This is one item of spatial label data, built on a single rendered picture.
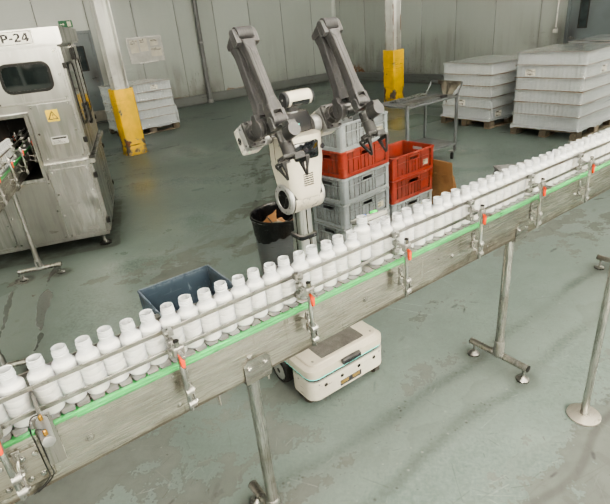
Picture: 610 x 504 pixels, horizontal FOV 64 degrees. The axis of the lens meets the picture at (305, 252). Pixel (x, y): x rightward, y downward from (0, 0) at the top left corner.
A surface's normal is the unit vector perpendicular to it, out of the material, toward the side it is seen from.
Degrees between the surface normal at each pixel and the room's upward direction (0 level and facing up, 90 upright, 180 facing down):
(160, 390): 90
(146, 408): 90
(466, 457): 0
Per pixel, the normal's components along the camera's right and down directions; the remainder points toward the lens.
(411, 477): -0.09, -0.90
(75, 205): 0.33, 0.38
